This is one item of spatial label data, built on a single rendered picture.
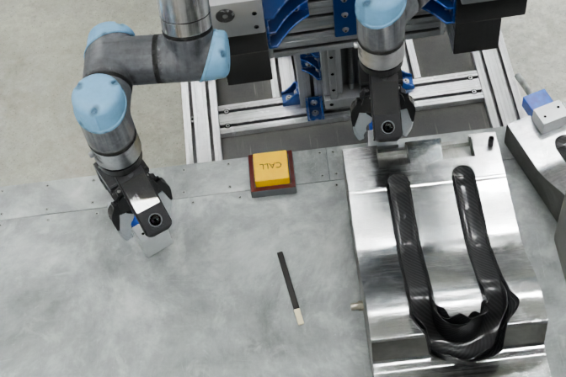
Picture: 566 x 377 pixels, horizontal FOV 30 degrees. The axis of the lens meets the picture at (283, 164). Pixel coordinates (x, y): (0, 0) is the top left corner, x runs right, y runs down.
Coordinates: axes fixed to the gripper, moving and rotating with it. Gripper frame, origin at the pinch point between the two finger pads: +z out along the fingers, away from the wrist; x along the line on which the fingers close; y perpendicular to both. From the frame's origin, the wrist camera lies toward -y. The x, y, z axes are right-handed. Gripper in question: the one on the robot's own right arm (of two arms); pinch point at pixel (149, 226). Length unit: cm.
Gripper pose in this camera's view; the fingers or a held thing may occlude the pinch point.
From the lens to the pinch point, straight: 180.3
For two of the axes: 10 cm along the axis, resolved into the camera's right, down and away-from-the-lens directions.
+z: 0.8, 5.5, 8.3
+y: -5.5, -6.7, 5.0
